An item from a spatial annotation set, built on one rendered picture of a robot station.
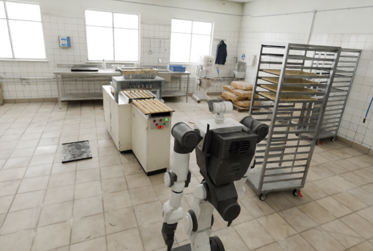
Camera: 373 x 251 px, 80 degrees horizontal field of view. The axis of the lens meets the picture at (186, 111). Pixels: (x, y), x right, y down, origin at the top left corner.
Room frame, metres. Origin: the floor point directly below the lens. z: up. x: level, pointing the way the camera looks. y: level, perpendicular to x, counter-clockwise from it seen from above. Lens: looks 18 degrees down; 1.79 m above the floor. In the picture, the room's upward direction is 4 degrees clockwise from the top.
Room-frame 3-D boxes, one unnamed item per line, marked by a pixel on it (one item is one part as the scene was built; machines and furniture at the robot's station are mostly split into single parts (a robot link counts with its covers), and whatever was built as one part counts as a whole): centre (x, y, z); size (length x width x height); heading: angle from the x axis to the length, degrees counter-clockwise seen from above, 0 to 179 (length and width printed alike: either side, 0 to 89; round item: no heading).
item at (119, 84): (3.36, 0.76, 1.01); 0.72 x 0.33 x 0.34; 120
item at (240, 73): (7.33, -1.60, 0.93); 0.99 x 0.38 x 1.09; 24
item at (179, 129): (1.04, 0.00, 1.30); 0.12 x 0.09 x 0.14; 25
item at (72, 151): (3.10, 1.68, 0.01); 0.60 x 0.40 x 0.03; 29
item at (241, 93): (6.17, -1.65, 0.47); 0.72 x 0.42 x 0.17; 119
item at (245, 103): (6.16, -1.68, 0.19); 0.72 x 0.42 x 0.15; 118
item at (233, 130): (1.11, -0.21, 1.23); 0.34 x 0.30 x 0.36; 114
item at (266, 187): (2.54, -1.16, 0.93); 0.64 x 0.51 x 1.78; 106
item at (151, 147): (2.92, 0.50, 0.45); 0.70 x 0.34 x 0.90; 30
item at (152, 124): (2.61, 0.32, 0.77); 0.24 x 0.04 x 0.14; 120
